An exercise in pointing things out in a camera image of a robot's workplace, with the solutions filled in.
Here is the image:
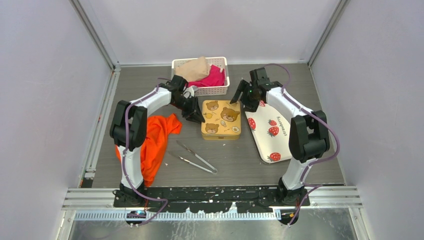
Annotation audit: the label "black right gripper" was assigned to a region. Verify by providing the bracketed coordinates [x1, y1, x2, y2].
[230, 80, 260, 113]

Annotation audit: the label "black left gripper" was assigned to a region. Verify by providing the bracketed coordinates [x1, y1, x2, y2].
[172, 96, 205, 125]

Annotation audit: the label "silver box lid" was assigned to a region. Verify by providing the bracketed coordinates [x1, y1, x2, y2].
[201, 100, 242, 135]

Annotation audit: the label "gold chocolate tray box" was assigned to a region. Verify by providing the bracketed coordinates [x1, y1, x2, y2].
[201, 131, 241, 141]

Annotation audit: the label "metal tongs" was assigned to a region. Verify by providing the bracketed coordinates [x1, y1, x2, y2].
[167, 139, 219, 175]

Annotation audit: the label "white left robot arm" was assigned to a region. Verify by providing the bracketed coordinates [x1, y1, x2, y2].
[109, 75, 205, 207]

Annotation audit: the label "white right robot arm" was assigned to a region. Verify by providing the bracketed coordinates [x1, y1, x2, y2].
[230, 67, 331, 206]

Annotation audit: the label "beige cloth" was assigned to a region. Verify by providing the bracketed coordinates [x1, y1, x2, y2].
[175, 56, 211, 82]

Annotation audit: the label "orange cloth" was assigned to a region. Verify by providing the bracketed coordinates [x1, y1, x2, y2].
[125, 113, 183, 189]

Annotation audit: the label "pink cloth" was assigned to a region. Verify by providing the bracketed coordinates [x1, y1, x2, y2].
[188, 65, 226, 88]

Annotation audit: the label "strawberry pattern tray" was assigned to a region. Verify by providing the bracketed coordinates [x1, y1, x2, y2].
[245, 100, 292, 164]

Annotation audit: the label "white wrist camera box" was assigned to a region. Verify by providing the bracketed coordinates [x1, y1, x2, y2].
[183, 85, 198, 99]

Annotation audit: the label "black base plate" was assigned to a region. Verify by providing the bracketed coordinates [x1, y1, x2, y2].
[112, 185, 310, 214]

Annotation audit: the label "white slotted cable duct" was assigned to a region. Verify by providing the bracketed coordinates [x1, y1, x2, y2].
[74, 209, 281, 221]

